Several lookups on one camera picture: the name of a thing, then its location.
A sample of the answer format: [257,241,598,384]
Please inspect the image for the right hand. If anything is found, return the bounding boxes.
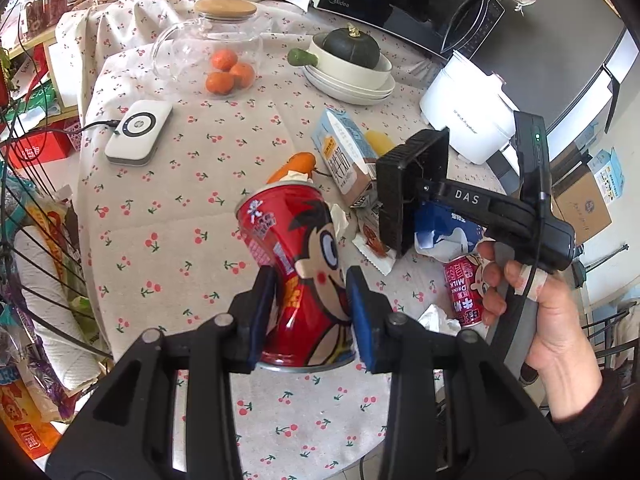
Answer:
[477,240,602,422]

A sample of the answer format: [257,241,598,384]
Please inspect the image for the orange tangerine right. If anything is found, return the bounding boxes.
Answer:
[229,62,256,89]

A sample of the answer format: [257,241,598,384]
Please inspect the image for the crumpled white tissue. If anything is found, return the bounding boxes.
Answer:
[418,304,461,336]

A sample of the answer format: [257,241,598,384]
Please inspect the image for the orange tangerine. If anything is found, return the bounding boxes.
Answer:
[210,49,238,72]
[229,62,256,89]
[205,72,235,96]

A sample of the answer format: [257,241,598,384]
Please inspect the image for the yellow green sponge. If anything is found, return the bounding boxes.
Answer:
[364,130,396,157]

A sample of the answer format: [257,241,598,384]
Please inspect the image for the cherry print tablecloth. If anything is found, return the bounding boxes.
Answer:
[55,0,390,479]

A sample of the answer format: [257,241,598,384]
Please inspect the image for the blue white small box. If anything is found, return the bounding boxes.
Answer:
[588,148,625,205]

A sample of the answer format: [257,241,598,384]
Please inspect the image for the cardboard box lower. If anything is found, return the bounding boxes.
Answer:
[551,144,612,245]

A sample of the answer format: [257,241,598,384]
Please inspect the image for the blue white packaging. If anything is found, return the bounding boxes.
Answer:
[414,202,484,263]

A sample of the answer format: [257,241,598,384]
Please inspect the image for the large red cartoon can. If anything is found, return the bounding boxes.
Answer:
[235,180,355,372]

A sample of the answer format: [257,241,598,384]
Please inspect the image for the blue white milk carton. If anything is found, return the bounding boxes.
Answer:
[311,108,378,208]

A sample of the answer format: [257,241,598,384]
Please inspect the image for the white stacked bowls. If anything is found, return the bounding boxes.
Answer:
[303,32,396,99]

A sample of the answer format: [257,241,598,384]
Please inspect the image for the white kitchen scale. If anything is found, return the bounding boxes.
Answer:
[104,100,172,166]

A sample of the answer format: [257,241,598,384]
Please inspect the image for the small red milk can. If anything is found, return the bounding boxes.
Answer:
[444,252,488,328]

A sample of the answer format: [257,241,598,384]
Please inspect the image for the orange tangerine left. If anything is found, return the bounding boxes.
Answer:
[205,72,235,96]

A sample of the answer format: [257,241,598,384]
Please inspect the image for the black microwave oven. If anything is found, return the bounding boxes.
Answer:
[311,0,504,60]

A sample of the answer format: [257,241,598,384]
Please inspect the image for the white electric cooking pot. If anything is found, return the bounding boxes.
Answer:
[420,51,518,165]

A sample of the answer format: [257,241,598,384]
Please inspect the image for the dark green pumpkin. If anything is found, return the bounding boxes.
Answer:
[322,25,380,68]

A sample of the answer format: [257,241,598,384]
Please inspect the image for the snack nut bag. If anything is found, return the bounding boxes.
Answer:
[352,202,396,276]

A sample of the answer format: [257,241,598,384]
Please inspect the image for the orange tangerine top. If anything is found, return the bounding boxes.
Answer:
[210,49,238,72]

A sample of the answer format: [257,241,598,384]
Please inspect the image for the orange carrot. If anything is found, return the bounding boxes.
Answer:
[267,152,316,184]

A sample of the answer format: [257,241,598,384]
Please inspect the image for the black folding chair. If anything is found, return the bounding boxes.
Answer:
[582,297,639,398]

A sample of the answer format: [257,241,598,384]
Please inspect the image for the glass jar wooden lid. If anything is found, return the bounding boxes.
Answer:
[151,0,271,99]

